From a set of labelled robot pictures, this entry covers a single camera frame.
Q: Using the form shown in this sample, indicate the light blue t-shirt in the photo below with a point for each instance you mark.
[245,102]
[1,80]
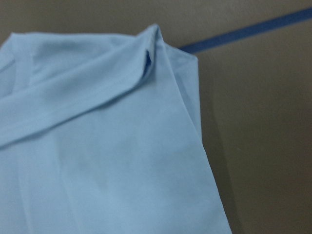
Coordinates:
[101,134]

